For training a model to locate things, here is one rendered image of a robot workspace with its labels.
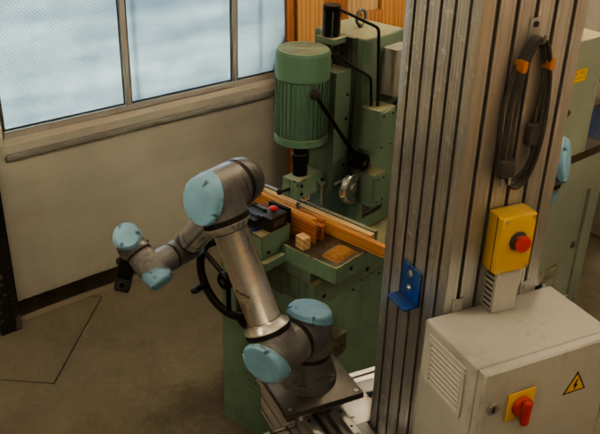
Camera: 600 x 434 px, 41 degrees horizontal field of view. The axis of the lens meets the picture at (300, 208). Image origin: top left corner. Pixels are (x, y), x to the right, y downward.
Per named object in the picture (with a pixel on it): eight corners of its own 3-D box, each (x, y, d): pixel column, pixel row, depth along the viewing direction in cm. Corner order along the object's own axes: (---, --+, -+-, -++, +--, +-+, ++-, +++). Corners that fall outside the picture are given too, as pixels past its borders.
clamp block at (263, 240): (230, 246, 265) (229, 222, 261) (258, 232, 274) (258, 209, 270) (262, 262, 257) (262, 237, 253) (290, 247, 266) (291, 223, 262)
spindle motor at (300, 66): (262, 140, 263) (263, 47, 249) (298, 126, 275) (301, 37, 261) (303, 154, 253) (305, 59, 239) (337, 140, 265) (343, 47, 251)
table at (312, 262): (185, 231, 280) (184, 216, 277) (246, 204, 300) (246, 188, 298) (316, 297, 245) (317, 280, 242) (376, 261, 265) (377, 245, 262)
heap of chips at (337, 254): (320, 255, 255) (320, 250, 255) (340, 245, 262) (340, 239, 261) (337, 263, 251) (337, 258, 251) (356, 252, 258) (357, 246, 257)
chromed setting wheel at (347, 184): (336, 208, 273) (337, 175, 267) (358, 196, 281) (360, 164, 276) (343, 211, 271) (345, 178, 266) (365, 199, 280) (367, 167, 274)
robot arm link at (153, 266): (187, 265, 218) (162, 235, 219) (158, 283, 209) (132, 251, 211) (176, 279, 223) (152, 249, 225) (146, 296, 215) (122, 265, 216)
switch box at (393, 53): (379, 93, 270) (382, 46, 263) (395, 87, 277) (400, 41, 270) (394, 97, 267) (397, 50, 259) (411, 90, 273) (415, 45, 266)
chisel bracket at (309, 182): (281, 198, 272) (281, 176, 268) (308, 186, 282) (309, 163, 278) (297, 205, 268) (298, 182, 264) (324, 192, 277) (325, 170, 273)
